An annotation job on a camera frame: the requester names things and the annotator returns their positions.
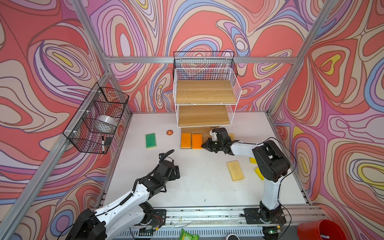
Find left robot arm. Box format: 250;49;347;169
66;160;180;240

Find white wire wooden shelf rack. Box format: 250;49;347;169
173;67;242;141

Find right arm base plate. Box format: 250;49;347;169
241;208;287;225

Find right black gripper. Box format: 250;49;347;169
201;137;224;153

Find green snack bag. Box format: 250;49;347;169
179;229;200;240

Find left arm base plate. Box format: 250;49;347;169
136;209;167;228

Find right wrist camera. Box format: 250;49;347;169
210;129;218;141

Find yellow sponge right table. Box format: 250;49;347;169
254;168;265;181

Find black marker in basket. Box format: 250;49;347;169
101;136;105;154

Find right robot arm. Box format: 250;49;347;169
202;128;291;218

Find silver tape roll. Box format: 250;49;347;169
97;115;118;127

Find black wire basket on wall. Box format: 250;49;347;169
63;83;129;155

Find red bucket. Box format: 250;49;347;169
297;220;347;240

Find green sponge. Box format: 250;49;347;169
145;133;157;149

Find pale yellow sponge orange underside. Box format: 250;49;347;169
227;161;245;182

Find yellow sponge beside shelf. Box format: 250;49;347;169
229;133;235;141

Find aluminium front rail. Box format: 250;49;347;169
98;205;328;229

